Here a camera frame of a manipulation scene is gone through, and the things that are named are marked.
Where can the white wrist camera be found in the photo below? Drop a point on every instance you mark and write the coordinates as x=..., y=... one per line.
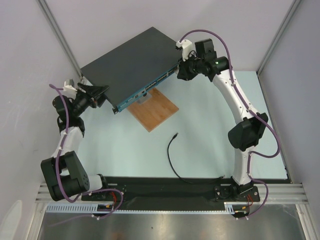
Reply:
x=186, y=46
x=69, y=86

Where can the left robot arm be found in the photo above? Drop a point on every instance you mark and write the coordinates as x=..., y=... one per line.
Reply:
x=63, y=172

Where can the aluminium frame post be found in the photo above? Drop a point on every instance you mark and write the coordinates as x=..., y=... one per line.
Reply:
x=52, y=22
x=278, y=35

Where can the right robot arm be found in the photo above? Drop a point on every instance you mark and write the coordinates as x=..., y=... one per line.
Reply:
x=201, y=58

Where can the aluminium front rail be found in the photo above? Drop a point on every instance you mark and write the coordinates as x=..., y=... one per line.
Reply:
x=277, y=194

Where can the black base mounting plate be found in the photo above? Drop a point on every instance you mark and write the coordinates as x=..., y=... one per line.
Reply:
x=163, y=193

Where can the wooden base board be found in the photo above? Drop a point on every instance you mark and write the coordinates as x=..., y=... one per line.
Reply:
x=153, y=112

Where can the aluminium frame post left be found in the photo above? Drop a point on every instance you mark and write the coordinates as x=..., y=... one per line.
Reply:
x=52, y=22

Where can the aluminium frame post right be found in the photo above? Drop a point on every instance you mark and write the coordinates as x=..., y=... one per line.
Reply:
x=278, y=35

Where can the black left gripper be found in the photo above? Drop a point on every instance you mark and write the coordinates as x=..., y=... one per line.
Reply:
x=94, y=91

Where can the dark grey network switch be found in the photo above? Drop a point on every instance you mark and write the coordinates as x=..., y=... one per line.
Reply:
x=134, y=67

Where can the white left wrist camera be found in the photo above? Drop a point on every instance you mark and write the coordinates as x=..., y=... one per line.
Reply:
x=69, y=86

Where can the metal switch stand bracket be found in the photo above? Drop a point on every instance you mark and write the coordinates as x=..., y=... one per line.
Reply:
x=145, y=97

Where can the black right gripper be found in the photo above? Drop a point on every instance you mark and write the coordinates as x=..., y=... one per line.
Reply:
x=185, y=70

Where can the white cable duct rail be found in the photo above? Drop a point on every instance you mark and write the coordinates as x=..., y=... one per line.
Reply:
x=102, y=208

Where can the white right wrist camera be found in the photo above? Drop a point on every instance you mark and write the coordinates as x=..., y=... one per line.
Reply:
x=186, y=46

